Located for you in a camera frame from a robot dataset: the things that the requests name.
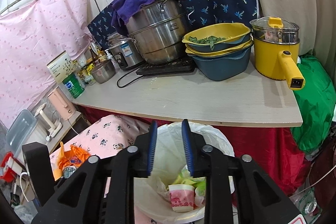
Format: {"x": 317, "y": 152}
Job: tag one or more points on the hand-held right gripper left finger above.
{"x": 152, "y": 150}

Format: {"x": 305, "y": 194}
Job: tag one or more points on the small steel lidded pot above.
{"x": 103, "y": 73}

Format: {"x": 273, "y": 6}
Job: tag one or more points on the red satin cloth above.
{"x": 262, "y": 150}

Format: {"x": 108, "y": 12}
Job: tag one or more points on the green plastic bag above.
{"x": 315, "y": 108}

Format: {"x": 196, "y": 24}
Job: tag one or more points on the white pump bottle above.
{"x": 109, "y": 56}

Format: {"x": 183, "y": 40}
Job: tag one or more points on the clear plastic bottle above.
{"x": 309, "y": 205}

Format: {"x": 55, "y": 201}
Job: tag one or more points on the pink electric kettle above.
{"x": 61, "y": 103}

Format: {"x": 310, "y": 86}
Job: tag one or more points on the small blue plastic basin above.
{"x": 223, "y": 46}

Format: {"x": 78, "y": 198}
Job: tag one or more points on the yellow label jar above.
{"x": 89, "y": 73}

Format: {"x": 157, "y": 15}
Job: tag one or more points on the pink paper cup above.
{"x": 181, "y": 197}

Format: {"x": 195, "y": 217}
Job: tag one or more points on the amber oil bottle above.
{"x": 101, "y": 56}

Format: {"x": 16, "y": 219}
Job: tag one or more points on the red cap glass bottle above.
{"x": 95, "y": 54}

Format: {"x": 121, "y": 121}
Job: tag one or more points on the large blue plastic basin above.
{"x": 223, "y": 66}

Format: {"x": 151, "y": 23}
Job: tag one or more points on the yellow electric pot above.
{"x": 267, "y": 56}

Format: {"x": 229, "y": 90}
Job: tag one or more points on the white glass kettle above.
{"x": 44, "y": 119}

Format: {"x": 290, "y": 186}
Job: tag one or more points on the black induction cooktop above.
{"x": 168, "y": 67}

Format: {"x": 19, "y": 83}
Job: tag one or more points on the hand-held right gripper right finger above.
{"x": 187, "y": 148}

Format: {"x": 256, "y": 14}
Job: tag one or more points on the green tin can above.
{"x": 73, "y": 86}

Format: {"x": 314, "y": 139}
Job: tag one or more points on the green leafy vegetables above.
{"x": 207, "y": 39}

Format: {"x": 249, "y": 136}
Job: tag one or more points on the white lined waste bin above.
{"x": 218, "y": 140}

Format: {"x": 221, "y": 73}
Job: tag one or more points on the orange plastic bag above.
{"x": 78, "y": 158}

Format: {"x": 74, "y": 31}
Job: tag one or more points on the pink dotted curtain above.
{"x": 39, "y": 43}

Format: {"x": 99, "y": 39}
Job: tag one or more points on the large steel steamer pot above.
{"x": 160, "y": 37}

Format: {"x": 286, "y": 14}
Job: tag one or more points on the clear lid dish container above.
{"x": 19, "y": 129}

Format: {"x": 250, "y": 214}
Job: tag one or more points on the white cardboard box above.
{"x": 60, "y": 66}

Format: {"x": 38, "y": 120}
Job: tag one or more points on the steel rice cooker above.
{"x": 122, "y": 50}

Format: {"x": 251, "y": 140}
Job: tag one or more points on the red plastic box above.
{"x": 5, "y": 163}

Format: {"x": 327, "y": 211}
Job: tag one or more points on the green yellow snack bag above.
{"x": 189, "y": 181}

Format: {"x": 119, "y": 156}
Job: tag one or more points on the yellow strainer basin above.
{"x": 236, "y": 29}
{"x": 191, "y": 51}

